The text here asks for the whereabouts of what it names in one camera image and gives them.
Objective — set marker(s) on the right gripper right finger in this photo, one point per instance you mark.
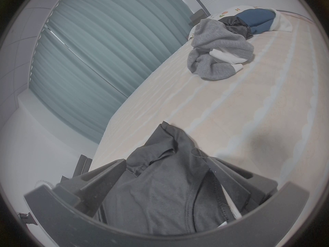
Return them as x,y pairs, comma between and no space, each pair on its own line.
246,186

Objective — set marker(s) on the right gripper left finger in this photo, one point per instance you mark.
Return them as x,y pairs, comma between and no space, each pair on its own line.
90,189

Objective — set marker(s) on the bed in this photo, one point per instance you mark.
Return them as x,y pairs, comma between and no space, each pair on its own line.
257,99

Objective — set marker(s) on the white printed pillow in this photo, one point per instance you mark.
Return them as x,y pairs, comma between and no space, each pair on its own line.
223,13

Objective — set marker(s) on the blue-green curtain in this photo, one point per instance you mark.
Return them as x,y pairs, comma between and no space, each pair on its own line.
72,86
115,35

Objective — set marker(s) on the pile of clothes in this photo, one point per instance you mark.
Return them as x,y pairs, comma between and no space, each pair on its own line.
218,42

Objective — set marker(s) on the grey bedside table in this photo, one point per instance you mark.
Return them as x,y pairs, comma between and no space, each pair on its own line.
198,17

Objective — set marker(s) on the black chest of drawers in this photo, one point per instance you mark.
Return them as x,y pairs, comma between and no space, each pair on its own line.
82,165

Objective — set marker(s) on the black T-shirt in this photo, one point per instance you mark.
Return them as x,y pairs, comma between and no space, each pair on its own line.
159,189

